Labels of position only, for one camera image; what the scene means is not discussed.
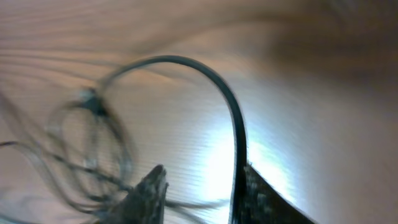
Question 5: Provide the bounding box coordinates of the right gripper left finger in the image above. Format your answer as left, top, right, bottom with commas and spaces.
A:
99, 164, 169, 224

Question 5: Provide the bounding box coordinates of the black USB cable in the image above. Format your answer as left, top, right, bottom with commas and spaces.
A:
0, 55, 249, 224

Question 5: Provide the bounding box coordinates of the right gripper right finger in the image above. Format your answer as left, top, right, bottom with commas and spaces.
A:
231, 164, 314, 224

